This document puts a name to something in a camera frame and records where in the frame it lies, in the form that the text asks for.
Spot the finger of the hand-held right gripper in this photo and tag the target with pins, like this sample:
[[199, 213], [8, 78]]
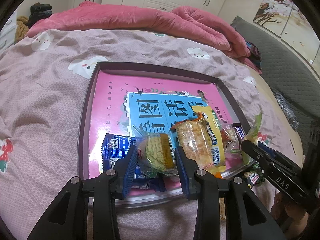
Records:
[[271, 151], [257, 155]]

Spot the yellow knitted blanket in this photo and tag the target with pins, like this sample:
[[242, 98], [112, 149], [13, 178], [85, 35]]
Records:
[[22, 28]]

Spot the light green snack packet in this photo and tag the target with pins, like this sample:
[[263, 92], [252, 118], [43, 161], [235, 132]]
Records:
[[251, 136]]

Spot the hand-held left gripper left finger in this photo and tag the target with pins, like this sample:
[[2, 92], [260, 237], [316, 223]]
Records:
[[130, 172]]

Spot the brown chocolate bar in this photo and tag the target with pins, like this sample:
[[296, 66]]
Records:
[[240, 132]]

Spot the beige bed sheet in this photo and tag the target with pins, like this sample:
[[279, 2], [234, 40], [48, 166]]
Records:
[[272, 120]]

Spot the colourful folded clothes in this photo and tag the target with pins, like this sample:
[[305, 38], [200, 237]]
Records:
[[255, 53]]

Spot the dark shallow box tray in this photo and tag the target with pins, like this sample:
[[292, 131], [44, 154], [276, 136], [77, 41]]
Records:
[[83, 130]]

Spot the printed mauve bed sheet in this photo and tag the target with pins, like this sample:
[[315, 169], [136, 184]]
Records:
[[37, 92]]

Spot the dark clothes pile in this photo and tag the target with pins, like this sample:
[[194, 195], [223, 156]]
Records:
[[40, 12]]

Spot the clear candy packet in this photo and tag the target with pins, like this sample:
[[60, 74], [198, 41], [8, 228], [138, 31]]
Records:
[[231, 142]]

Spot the pink quilt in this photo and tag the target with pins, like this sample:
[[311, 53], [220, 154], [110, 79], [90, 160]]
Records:
[[125, 17]]

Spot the dark green snack packet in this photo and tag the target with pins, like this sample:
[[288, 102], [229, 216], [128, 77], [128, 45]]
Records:
[[255, 177]]

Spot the dark patterned pillow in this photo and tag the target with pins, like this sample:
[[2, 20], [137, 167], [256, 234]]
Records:
[[286, 110]]

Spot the small cake packet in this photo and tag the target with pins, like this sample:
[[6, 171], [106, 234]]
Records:
[[155, 155]]

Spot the person's right hand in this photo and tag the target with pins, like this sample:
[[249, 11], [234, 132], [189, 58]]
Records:
[[295, 220]]

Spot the yellow candy packet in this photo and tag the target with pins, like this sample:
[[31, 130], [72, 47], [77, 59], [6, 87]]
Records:
[[211, 115]]

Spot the pink book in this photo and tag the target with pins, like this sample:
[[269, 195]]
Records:
[[110, 100]]

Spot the white drawer unit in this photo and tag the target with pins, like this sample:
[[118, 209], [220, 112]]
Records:
[[7, 32]]

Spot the tree wall painting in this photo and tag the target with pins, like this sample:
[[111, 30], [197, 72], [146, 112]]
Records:
[[280, 12]]

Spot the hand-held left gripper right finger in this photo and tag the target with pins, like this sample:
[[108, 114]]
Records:
[[185, 177]]

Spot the clear cracker packet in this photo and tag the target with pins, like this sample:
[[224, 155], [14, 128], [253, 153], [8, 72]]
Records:
[[195, 142]]

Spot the grey padded headboard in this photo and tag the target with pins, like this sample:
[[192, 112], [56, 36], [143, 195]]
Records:
[[280, 62]]

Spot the dark blue snack packet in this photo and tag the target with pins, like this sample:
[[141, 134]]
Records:
[[147, 185]]

